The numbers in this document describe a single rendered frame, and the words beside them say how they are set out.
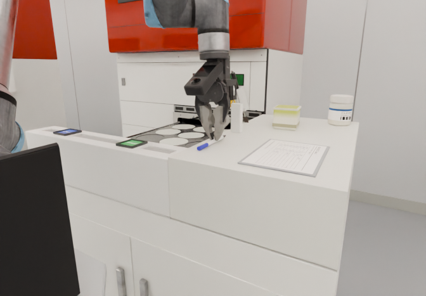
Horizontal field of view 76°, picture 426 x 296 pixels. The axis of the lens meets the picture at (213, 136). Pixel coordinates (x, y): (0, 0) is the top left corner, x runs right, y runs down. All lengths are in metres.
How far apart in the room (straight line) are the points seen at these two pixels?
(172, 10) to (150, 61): 0.80
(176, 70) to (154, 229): 0.81
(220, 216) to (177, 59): 0.89
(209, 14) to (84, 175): 0.53
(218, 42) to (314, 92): 1.99
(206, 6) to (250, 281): 0.59
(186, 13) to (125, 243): 0.59
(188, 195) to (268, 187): 0.18
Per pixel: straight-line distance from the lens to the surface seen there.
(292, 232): 0.53
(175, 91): 1.33
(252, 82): 1.14
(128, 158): 0.68
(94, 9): 4.07
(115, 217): 0.79
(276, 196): 0.51
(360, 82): 2.56
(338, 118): 0.98
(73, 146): 0.83
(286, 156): 0.61
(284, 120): 0.86
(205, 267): 0.66
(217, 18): 0.67
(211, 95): 0.66
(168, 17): 0.65
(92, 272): 0.55
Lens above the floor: 1.15
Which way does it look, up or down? 14 degrees down
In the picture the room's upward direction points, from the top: straight up
